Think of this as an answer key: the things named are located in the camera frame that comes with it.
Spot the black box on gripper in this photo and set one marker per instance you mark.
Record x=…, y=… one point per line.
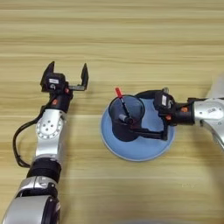
x=163, y=100
x=52, y=86

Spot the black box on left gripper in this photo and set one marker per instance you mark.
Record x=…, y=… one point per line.
x=52, y=86

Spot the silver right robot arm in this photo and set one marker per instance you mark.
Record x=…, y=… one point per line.
x=210, y=112

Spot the short grey black marker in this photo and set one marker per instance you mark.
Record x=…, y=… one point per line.
x=124, y=118

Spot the black mesh pen cup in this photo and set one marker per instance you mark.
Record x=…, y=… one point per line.
x=121, y=134

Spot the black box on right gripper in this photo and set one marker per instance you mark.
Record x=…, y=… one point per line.
x=163, y=100

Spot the red capped black marker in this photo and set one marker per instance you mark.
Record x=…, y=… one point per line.
x=118, y=91

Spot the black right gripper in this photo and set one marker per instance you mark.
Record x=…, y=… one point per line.
x=182, y=115

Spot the blue round plate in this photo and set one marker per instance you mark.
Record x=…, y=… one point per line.
x=140, y=150

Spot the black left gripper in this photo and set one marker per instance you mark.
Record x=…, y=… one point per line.
x=61, y=102

